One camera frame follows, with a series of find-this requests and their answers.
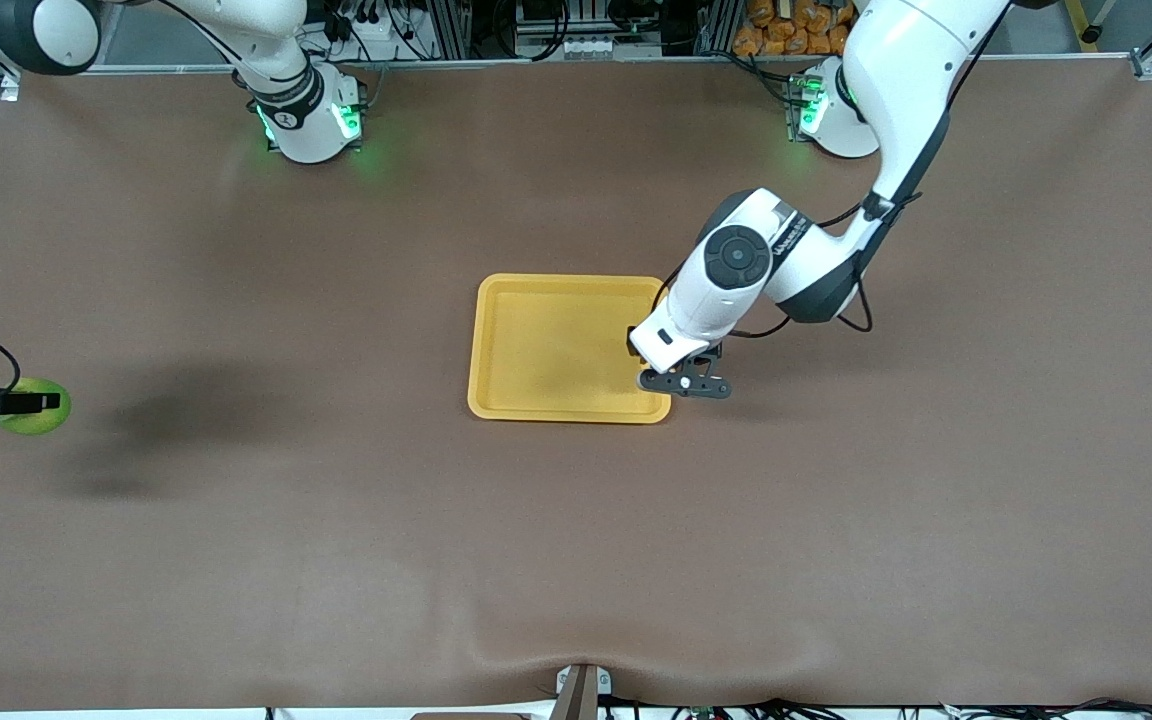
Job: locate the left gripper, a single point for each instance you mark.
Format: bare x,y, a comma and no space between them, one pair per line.
631,343

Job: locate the green apple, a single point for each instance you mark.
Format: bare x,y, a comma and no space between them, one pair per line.
36,425

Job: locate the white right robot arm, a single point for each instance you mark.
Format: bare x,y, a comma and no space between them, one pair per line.
296,130

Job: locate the yellow plastic tray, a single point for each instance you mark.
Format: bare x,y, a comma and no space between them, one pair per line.
546,350

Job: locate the metal table clamp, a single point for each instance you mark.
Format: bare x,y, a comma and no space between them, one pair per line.
576,695

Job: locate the brown table mat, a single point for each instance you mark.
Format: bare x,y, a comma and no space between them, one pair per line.
336,550

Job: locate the bag of orange items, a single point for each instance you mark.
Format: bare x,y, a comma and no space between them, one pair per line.
786,35

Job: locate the white power strip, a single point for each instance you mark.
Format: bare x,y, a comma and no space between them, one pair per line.
376,35

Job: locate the aluminium frame rail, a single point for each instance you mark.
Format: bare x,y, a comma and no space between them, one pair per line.
586,62

